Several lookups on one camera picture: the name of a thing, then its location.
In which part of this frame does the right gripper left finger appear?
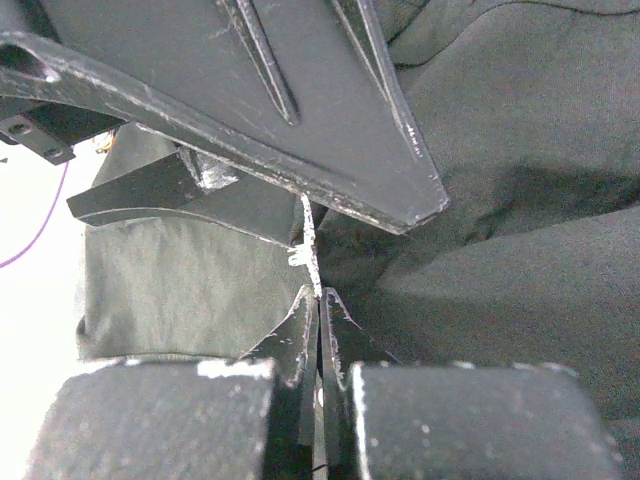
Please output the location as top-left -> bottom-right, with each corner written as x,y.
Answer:
26,285 -> 318,479

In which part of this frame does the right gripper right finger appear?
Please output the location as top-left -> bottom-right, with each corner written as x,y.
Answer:
319,288 -> 623,479

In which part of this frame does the black button shirt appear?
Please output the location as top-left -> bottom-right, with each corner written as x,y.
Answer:
76,1 -> 639,453

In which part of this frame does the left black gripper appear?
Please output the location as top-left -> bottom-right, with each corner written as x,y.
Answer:
1,96 -> 125,165

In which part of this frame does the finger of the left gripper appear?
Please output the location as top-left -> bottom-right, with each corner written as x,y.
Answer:
1,1 -> 449,234
67,149 -> 300,248

